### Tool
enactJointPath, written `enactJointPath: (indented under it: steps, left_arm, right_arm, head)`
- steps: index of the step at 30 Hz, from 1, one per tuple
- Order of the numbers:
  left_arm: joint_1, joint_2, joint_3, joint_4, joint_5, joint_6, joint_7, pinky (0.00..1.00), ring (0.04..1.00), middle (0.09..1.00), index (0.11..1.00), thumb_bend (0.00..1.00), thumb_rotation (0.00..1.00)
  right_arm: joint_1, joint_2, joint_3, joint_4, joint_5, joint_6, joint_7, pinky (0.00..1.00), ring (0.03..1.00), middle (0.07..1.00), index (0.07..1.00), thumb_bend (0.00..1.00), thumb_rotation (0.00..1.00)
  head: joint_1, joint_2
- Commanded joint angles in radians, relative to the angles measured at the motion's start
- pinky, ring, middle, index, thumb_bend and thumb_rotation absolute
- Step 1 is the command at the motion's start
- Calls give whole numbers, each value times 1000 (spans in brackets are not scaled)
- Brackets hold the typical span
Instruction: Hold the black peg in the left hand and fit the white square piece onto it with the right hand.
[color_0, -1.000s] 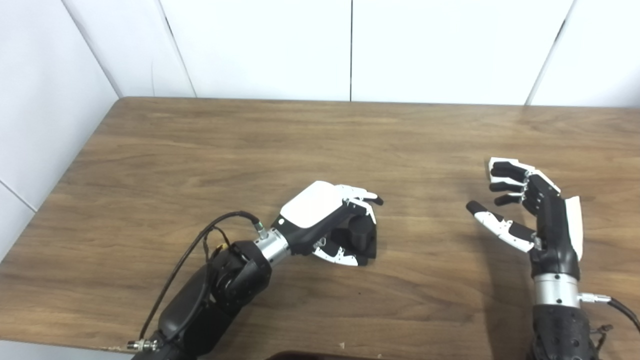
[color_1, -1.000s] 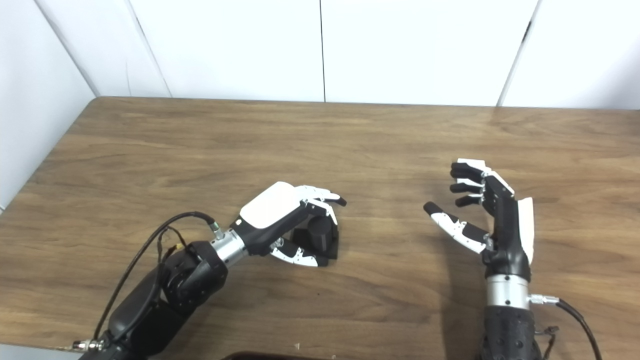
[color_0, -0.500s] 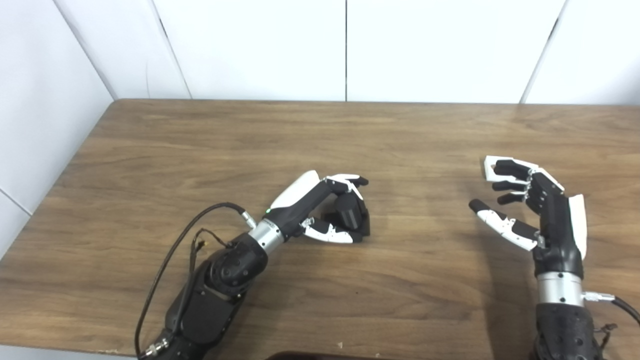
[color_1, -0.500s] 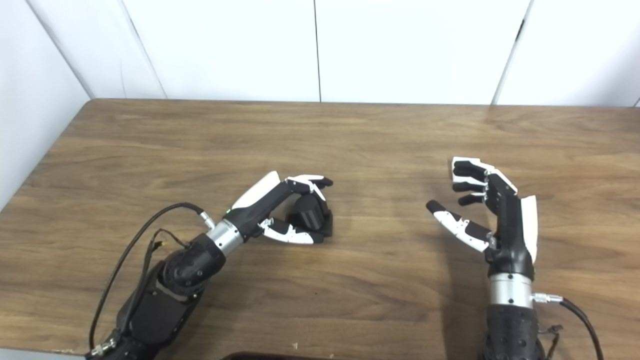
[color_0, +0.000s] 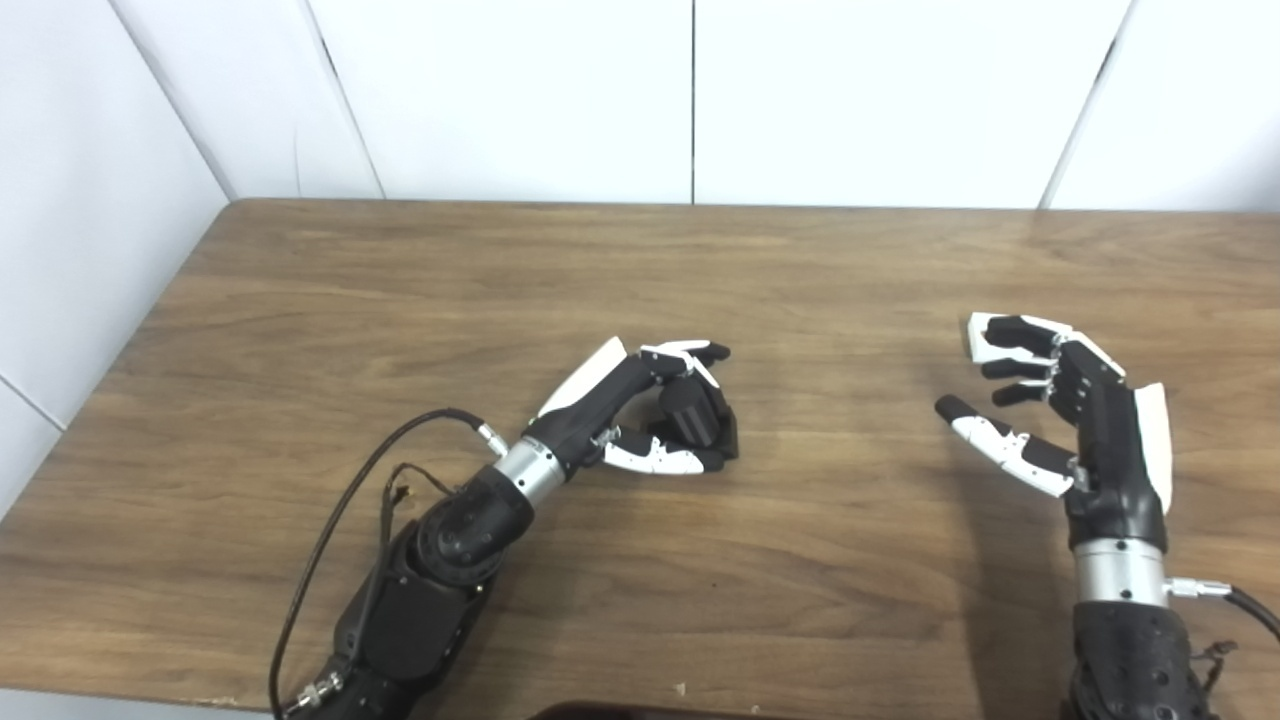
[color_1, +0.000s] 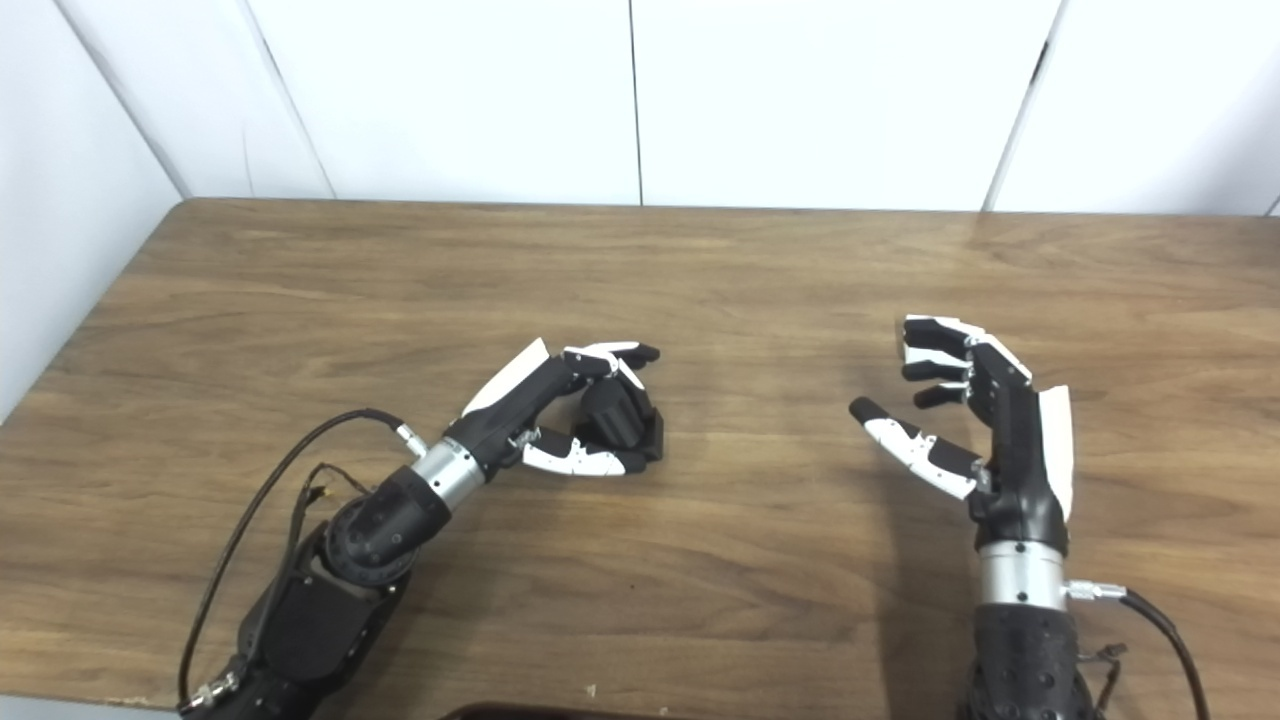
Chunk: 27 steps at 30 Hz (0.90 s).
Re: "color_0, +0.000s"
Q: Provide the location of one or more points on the white and black left hand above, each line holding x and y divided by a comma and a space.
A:
590, 400

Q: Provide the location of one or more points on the white and black right hand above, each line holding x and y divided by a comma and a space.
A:
1120, 470

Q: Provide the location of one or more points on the black peg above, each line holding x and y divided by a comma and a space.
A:
690, 410

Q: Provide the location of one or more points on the white square piece with hole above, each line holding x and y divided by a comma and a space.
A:
975, 335

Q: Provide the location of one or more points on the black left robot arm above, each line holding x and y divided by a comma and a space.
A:
420, 610

